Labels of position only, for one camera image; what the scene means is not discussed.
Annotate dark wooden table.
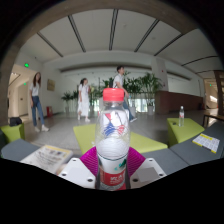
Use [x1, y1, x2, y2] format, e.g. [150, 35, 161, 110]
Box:
[202, 113, 224, 128]

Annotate clear red-capped water bottle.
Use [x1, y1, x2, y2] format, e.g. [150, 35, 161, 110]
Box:
[94, 87, 131, 192]

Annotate lime green block seat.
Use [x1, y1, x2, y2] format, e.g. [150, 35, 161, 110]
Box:
[166, 117, 206, 148]

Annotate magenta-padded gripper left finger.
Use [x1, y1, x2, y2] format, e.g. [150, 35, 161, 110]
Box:
[58, 145, 100, 190]

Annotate red fire extinguisher box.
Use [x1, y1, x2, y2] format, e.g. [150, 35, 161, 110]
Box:
[46, 105, 54, 118]

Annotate black bag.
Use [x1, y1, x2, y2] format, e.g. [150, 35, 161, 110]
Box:
[9, 116, 23, 128]

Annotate large lime green low table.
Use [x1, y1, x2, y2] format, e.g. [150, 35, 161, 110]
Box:
[73, 123, 169, 156]

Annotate framed wall picture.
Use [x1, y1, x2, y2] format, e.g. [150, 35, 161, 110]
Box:
[46, 78, 56, 92]

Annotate colourful printed magazine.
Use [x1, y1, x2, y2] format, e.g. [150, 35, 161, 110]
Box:
[19, 144, 74, 175]

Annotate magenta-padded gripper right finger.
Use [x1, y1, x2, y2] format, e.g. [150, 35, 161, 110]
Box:
[126, 146, 167, 190]

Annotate yellow-edged white leaflet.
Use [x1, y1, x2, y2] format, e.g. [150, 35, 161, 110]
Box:
[192, 132, 221, 154]

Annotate group of potted green plants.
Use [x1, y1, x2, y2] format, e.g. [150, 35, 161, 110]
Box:
[60, 71, 164, 116]

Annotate small clear water bottle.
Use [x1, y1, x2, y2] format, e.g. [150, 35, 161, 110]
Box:
[178, 105, 185, 128]

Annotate person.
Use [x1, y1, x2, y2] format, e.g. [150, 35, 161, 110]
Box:
[29, 71, 50, 133]
[77, 77, 92, 123]
[111, 64, 138, 123]

